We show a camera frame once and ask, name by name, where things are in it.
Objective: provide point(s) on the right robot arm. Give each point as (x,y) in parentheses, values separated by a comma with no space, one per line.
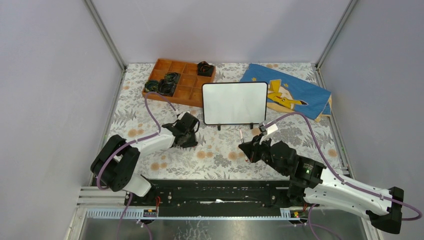
(311,182)

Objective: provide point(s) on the wooden compartment tray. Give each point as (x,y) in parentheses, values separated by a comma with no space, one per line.
(179,82)

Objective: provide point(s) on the aluminium frame post right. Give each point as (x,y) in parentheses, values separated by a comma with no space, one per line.
(334,36)

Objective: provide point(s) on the white whiteboard black frame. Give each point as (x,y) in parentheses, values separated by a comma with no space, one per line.
(234,103)

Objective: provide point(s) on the floral tablecloth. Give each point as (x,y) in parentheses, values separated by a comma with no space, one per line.
(216,155)

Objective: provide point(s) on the red white marker pen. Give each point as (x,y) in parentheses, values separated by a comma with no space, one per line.
(242,141)

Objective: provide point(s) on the blue pikachu cloth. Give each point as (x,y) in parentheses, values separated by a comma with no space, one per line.
(287,93)

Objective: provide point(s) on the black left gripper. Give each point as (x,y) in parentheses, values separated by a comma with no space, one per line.
(192,143)

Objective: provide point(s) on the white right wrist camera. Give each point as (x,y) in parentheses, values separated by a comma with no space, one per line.
(267,128)

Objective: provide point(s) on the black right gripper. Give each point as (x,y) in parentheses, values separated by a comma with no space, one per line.
(251,149)

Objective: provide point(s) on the aluminium frame post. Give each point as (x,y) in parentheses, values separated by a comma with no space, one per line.
(334,36)
(97,19)

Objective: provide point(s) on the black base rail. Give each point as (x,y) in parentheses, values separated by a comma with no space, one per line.
(218,198)

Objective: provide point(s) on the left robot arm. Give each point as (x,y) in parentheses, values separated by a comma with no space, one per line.
(115,164)

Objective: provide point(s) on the aluminium frame post left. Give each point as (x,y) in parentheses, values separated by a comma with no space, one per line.
(97,19)

